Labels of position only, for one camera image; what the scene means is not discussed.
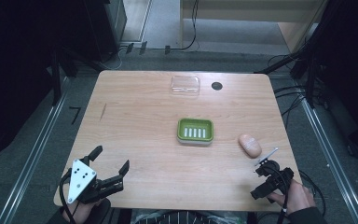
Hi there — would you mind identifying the green soap dish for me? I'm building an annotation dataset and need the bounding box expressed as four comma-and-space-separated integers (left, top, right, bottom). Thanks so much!
176, 118, 215, 147

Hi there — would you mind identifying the bundle of black cables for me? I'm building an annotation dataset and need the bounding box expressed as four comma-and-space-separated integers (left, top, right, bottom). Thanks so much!
267, 53, 324, 130

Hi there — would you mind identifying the black hanging cable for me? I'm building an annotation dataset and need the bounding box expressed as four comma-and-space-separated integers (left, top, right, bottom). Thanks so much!
169, 0, 200, 52

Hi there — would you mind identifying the right hand-held gripper cable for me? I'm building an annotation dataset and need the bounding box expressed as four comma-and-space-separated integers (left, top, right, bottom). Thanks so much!
262, 164, 292, 224

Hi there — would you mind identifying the black cabinet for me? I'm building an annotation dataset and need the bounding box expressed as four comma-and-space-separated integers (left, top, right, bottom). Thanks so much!
82, 0, 129, 63

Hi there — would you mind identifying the left hand-held gripper cable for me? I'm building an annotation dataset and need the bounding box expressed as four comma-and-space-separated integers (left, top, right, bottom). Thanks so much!
58, 169, 77, 224

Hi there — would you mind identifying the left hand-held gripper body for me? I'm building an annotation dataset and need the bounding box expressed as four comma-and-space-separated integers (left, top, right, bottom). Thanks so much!
66, 159, 125, 205

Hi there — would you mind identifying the metal floor rail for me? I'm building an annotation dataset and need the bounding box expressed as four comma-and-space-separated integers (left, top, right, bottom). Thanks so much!
0, 77, 70, 224
300, 98, 358, 224

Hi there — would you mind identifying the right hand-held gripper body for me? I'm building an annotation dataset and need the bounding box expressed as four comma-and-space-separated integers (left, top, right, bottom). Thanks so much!
254, 147, 296, 191

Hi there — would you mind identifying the light wooden desk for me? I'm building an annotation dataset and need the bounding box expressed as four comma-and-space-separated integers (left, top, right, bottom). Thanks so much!
179, 0, 329, 53

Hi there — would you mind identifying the pink soap bar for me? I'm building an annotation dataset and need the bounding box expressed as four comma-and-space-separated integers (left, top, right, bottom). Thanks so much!
238, 133, 263, 160

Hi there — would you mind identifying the hand-held gripper cable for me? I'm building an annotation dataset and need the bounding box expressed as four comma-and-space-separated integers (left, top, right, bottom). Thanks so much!
58, 169, 77, 224
262, 164, 292, 224

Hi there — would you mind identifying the person's striped clothing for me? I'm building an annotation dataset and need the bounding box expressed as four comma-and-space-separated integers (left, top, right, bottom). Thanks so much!
130, 209, 248, 224

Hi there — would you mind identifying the person's right hand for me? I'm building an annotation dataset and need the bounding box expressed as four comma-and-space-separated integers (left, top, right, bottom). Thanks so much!
267, 178, 317, 217

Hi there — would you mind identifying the person's left hand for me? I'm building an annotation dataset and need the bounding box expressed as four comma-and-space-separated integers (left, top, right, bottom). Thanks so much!
62, 199, 103, 224

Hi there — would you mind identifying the clear plastic lid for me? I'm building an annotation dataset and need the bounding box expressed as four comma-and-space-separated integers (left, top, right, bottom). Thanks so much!
170, 75, 201, 97

